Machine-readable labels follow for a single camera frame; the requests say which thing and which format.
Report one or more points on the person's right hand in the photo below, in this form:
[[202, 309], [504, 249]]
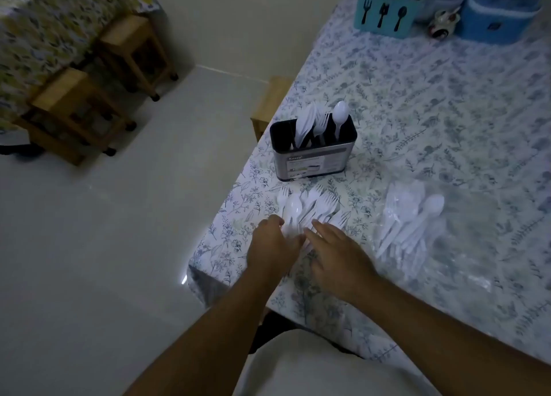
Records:
[[344, 266]]

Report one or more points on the person's left hand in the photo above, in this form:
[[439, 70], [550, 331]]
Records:
[[271, 254]]

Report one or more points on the bundle of white plastic cutlery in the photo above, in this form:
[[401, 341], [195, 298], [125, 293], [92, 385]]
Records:
[[320, 206]]

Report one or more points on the pile of white plastic cutlery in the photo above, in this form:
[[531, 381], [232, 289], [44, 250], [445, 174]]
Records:
[[404, 206]]

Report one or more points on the steel cutlery caddy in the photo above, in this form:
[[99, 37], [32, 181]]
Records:
[[310, 163]]

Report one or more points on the clear plastic bag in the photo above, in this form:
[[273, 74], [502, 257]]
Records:
[[465, 236]]

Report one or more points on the bunch of white plastic cutlery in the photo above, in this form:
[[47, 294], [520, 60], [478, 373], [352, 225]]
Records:
[[342, 112]]

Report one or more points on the person's left forearm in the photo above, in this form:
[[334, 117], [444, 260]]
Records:
[[206, 344]]

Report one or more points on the person's right forearm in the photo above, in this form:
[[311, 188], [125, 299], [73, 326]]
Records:
[[452, 344]]

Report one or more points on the blue lidded container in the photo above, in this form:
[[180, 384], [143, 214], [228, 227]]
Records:
[[490, 26]]

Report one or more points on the wooden stool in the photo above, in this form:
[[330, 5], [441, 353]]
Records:
[[64, 90], [125, 30], [271, 103]]

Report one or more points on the blue floral tablecloth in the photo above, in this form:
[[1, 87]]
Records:
[[430, 107]]

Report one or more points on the teal utensil holder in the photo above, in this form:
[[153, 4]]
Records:
[[387, 21]]

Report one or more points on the small white ceramic figurine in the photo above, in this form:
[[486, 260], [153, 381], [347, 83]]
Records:
[[443, 21]]

